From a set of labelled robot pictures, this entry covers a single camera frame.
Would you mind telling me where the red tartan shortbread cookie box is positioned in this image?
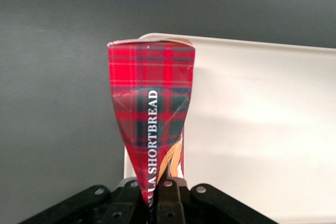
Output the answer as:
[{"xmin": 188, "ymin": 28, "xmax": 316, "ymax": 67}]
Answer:
[{"xmin": 107, "ymin": 39, "xmax": 197, "ymax": 224}]

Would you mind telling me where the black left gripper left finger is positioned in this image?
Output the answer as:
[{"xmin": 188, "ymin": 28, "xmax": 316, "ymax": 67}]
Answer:
[{"xmin": 18, "ymin": 178, "xmax": 152, "ymax": 224}]

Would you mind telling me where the cream rectangular plastic tray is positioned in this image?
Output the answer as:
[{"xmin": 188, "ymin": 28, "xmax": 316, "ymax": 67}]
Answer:
[{"xmin": 122, "ymin": 33, "xmax": 336, "ymax": 224}]

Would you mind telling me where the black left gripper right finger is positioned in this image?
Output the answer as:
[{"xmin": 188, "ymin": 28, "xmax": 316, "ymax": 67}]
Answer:
[{"xmin": 154, "ymin": 178, "xmax": 279, "ymax": 224}]

